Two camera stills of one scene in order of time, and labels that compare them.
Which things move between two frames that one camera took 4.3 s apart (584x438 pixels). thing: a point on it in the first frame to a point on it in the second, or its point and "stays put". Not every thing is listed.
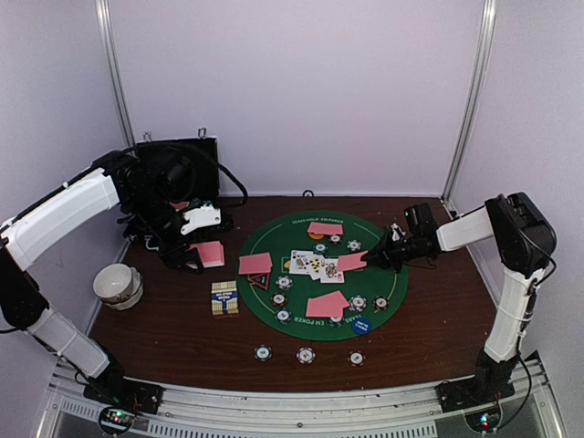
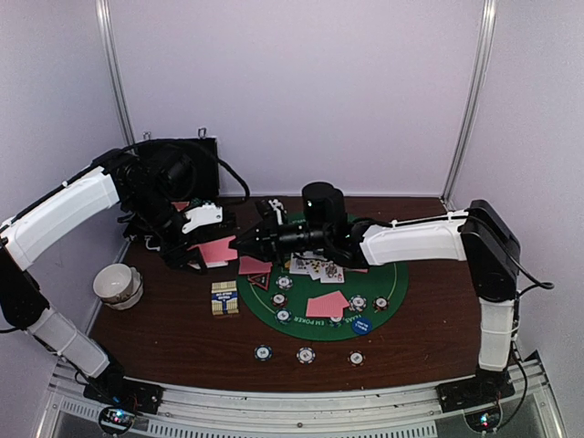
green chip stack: (263, 352) stays put
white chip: (284, 282) stays put
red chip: (278, 299) stays put
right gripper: (382, 255) to (268, 239)
